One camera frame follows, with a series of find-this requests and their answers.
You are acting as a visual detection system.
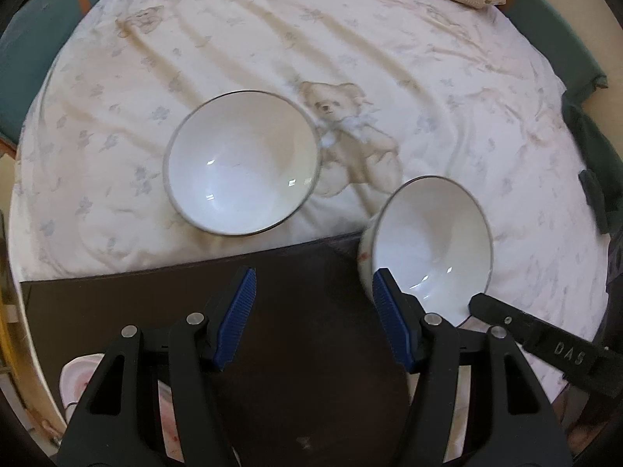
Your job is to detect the yellow wooden rack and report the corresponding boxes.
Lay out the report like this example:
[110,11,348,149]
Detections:
[0,272,25,385]

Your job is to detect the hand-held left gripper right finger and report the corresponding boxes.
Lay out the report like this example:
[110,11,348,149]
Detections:
[372,267,575,467]

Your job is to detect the large pink strawberry plate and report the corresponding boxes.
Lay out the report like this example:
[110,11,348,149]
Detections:
[58,354,186,463]

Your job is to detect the dark brown board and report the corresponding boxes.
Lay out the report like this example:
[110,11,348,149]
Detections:
[22,233,424,467]

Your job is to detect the white bowl grey rim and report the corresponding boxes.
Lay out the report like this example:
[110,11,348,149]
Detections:
[357,175,493,328]
[162,90,322,238]

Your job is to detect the dark green cloth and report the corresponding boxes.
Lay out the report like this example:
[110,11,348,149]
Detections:
[560,90,623,234]

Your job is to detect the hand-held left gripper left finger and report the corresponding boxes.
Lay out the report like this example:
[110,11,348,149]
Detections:
[56,267,257,467]

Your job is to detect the white printed blanket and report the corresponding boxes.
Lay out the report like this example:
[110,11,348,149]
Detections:
[7,0,611,463]

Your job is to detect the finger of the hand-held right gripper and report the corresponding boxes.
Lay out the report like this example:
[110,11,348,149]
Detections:
[468,292,542,351]

